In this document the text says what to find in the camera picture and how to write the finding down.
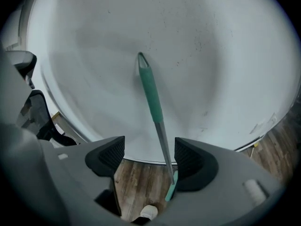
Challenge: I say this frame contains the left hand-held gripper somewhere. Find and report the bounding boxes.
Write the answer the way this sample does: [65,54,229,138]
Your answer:
[0,40,62,226]

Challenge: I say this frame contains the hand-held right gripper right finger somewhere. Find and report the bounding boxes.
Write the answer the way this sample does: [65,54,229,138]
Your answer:
[154,137,287,226]

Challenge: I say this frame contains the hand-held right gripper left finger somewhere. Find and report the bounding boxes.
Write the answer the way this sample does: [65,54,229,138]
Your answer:
[39,135,126,226]

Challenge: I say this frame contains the teal handled utensil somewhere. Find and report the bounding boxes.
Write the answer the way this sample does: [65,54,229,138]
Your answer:
[137,51,179,202]

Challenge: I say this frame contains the black mesh office chair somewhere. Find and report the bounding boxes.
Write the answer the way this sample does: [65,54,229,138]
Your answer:
[4,50,79,147]

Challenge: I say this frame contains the person's black trousers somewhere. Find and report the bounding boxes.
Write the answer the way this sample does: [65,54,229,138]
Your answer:
[130,217,152,226]

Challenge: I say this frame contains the person's white shoe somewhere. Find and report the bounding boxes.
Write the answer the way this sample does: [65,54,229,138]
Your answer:
[140,205,158,221]

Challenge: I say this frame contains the white wall cable trunking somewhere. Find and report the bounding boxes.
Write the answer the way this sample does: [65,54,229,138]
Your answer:
[235,135,262,153]

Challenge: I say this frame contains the yellowish cable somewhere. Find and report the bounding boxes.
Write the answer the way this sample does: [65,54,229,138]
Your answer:
[249,142,260,159]

